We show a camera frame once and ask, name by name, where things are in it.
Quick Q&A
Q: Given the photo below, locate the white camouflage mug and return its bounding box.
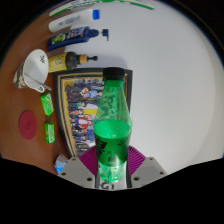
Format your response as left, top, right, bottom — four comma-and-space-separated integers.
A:
12, 48, 50, 94

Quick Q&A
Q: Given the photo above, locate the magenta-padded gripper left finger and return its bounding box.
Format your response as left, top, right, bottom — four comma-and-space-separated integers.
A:
57, 146, 100, 190

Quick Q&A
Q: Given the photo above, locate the metal spoon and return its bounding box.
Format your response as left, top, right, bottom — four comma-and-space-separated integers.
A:
24, 73, 53, 92

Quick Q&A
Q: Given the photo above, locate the green plastic drink bottle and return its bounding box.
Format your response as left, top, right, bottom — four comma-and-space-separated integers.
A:
92, 67, 134, 185

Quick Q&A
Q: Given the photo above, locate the long green and white box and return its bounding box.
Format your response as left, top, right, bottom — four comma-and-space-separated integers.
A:
49, 0, 155, 18

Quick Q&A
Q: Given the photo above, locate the flat round red coaster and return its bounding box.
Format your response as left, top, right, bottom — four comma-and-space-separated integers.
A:
18, 110, 38, 141

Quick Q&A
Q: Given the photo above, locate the framed cartoon group picture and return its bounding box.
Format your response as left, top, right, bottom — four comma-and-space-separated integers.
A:
53, 68, 134, 158

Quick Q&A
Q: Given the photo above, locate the white bottle with blue cap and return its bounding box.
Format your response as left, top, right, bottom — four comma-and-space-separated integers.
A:
48, 9, 101, 34

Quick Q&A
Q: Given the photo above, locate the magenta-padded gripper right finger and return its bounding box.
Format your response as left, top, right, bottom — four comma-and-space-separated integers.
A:
124, 145, 168, 190

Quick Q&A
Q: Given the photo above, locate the blue pump bottle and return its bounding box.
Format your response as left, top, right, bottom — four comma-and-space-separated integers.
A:
46, 26, 110, 52

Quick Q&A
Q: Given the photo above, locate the dark yellow-label pump bottle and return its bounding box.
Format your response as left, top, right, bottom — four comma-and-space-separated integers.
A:
48, 51, 99, 74

